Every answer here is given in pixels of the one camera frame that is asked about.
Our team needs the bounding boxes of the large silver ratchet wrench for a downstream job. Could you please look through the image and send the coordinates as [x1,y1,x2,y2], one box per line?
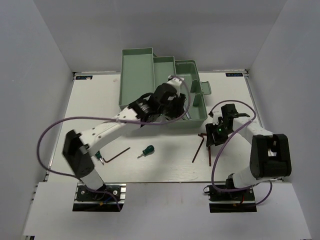
[182,101,192,120]

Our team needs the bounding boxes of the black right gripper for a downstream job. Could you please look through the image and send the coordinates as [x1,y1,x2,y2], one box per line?
[205,121,234,147]

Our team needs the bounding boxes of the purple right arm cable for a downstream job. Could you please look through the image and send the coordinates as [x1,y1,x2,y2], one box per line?
[208,99,274,207]

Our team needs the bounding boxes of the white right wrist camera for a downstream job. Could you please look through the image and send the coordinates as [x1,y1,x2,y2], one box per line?
[208,111,222,125]

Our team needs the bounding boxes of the green stubby screwdriver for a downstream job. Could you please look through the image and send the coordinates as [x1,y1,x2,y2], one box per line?
[95,151,105,165]
[137,145,155,159]

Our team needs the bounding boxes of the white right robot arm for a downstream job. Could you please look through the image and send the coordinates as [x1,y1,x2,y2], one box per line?
[205,100,292,200]

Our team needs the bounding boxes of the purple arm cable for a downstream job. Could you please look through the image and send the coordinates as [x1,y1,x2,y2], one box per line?
[208,99,274,207]
[37,74,193,211]

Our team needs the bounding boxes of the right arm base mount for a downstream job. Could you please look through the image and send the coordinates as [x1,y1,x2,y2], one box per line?
[203,185,257,213]

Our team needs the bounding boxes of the long brown hex key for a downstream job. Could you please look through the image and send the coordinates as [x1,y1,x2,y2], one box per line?
[206,146,212,167]

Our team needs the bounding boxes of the short brown hex key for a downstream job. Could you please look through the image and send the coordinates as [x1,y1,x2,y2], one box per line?
[192,133,207,163]

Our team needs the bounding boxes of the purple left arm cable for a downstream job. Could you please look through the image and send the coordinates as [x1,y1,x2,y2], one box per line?
[37,74,193,211]

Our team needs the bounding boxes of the green cantilever toolbox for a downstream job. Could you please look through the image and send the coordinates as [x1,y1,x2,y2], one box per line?
[118,47,212,129]

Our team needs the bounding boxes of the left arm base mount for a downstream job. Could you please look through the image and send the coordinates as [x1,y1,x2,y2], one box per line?
[72,183,127,213]

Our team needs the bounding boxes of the dark brown hex key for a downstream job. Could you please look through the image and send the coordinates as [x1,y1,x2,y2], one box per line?
[103,147,131,164]

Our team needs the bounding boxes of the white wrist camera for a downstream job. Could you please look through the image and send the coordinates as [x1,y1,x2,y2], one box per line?
[208,111,222,125]
[166,75,184,88]

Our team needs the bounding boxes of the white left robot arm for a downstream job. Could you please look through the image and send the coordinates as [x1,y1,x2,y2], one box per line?
[62,77,186,200]

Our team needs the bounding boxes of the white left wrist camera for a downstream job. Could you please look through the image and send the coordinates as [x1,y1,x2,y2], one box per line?
[166,75,184,88]

